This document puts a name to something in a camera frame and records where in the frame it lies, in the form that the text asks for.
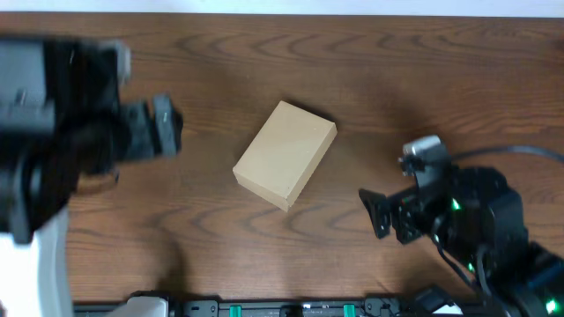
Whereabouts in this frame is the cardboard box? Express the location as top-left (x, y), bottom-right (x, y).
top-left (233, 101), bottom-right (338, 211)

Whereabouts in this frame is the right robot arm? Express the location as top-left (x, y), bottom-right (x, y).
top-left (359, 164), bottom-right (563, 316)

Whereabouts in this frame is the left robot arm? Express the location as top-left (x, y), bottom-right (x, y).
top-left (1, 34), bottom-right (183, 316)

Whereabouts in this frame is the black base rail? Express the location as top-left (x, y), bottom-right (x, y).
top-left (73, 288), bottom-right (464, 317)

